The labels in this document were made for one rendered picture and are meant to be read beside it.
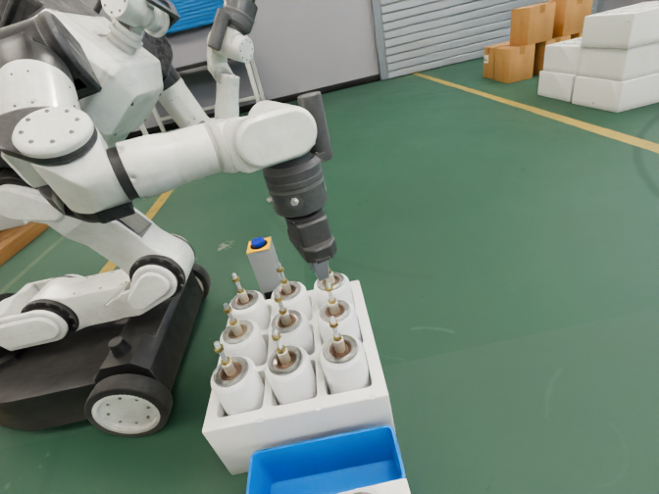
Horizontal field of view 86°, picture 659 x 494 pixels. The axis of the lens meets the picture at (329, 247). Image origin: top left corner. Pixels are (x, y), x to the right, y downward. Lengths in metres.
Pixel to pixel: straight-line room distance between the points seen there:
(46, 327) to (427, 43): 5.46
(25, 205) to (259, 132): 0.71
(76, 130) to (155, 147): 0.08
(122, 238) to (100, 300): 0.22
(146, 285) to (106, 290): 0.15
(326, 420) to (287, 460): 0.12
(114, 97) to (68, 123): 0.36
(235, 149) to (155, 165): 0.09
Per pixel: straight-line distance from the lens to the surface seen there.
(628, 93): 3.01
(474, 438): 0.94
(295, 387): 0.78
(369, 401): 0.79
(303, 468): 0.90
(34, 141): 0.49
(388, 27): 5.71
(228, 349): 0.88
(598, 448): 0.99
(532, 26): 4.22
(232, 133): 0.47
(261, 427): 0.83
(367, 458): 0.89
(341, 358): 0.75
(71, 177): 0.49
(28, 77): 0.64
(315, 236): 0.55
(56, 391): 1.22
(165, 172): 0.48
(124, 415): 1.15
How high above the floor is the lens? 0.82
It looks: 31 degrees down
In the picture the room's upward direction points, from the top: 13 degrees counter-clockwise
